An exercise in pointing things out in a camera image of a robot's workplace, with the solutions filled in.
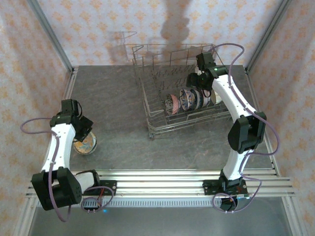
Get blue white patterned bowl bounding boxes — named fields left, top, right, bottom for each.
left=192, top=88, right=205, bottom=110

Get plain cream white bowl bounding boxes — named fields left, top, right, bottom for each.
left=211, top=91, right=223, bottom=105

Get purple striped bowl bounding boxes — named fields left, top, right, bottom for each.
left=202, top=94, right=212, bottom=109

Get blue orange floral bowl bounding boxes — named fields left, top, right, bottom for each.
left=179, top=88, right=195, bottom=112

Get orange floral patterned bowl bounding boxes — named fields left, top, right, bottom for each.
left=73, top=131, right=97, bottom=155

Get brown leaf pattern pink bowl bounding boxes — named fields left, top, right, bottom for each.
left=164, top=94, right=182, bottom=116

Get metal wire dish rack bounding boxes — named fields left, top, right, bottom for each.
left=125, top=43, right=231, bottom=140

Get grey metal panel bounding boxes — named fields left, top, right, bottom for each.
left=27, top=206, right=293, bottom=236

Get aluminium table side rail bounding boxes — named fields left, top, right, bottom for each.
left=39, top=68, right=78, bottom=177

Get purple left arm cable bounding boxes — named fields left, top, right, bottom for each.
left=19, top=117, right=115, bottom=222

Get aluminium frame post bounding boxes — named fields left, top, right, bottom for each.
left=245, top=0, right=293, bottom=72
left=26, top=0, right=75, bottom=73

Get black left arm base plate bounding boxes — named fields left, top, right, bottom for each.
left=98, top=180, right=118, bottom=197

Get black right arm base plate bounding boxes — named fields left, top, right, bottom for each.
left=202, top=179, right=247, bottom=197

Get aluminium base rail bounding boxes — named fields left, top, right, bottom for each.
left=26, top=169, right=296, bottom=199

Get grey slotted cable duct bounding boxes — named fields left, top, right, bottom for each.
left=81, top=198, right=222, bottom=207

